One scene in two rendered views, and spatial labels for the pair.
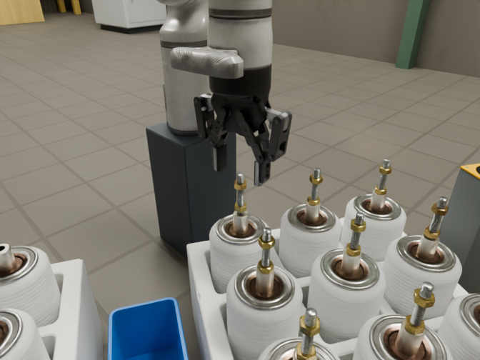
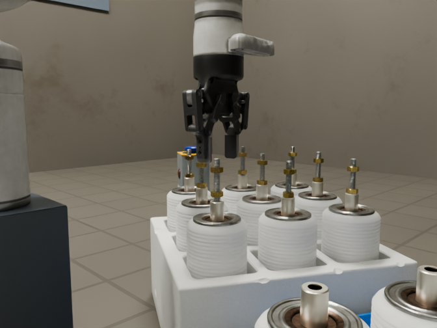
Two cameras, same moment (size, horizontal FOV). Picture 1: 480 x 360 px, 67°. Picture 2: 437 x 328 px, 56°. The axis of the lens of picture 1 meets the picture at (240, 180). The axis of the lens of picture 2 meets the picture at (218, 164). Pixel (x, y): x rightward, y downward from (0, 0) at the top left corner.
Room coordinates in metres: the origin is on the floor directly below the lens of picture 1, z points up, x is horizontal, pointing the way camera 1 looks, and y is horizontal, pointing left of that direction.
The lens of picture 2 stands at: (0.44, 0.62, 0.42)
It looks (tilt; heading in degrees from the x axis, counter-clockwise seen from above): 8 degrees down; 270
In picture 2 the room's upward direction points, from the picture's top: straight up
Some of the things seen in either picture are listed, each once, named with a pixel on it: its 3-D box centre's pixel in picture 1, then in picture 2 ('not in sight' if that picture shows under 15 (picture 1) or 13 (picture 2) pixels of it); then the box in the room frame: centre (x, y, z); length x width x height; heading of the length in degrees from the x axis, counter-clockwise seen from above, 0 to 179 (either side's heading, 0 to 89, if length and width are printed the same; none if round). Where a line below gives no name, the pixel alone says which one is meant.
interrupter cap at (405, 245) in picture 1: (425, 253); (242, 188); (0.39, -0.26, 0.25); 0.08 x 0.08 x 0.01
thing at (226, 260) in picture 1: (240, 273); (216, 274); (0.44, 0.00, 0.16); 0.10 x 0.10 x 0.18
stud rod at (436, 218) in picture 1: (435, 221); (242, 163); (0.39, -0.26, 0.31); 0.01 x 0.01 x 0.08
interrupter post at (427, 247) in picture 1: (427, 246); (242, 182); (0.39, -0.26, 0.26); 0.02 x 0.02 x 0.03
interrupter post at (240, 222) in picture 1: (240, 222); (216, 211); (0.44, 0.00, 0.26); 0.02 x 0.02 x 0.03
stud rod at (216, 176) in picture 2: (240, 196); (216, 182); (0.44, 0.00, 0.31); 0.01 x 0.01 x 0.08
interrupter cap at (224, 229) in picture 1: (240, 228); (216, 219); (0.44, 0.00, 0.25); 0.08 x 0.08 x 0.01
